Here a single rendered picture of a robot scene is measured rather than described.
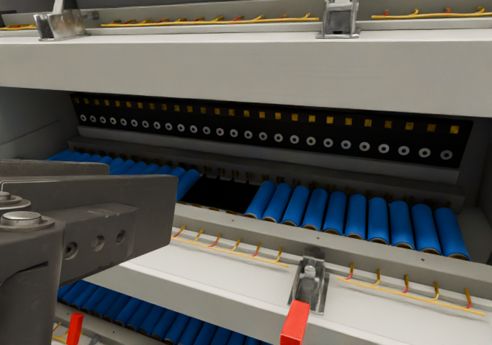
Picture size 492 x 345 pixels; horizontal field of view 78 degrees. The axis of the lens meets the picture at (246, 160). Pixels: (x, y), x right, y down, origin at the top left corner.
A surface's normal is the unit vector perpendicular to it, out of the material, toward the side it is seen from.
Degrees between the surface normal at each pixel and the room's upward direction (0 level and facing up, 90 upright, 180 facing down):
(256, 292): 21
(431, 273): 111
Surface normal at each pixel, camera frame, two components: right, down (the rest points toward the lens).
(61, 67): -0.35, 0.47
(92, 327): -0.05, -0.87
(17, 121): 0.94, 0.12
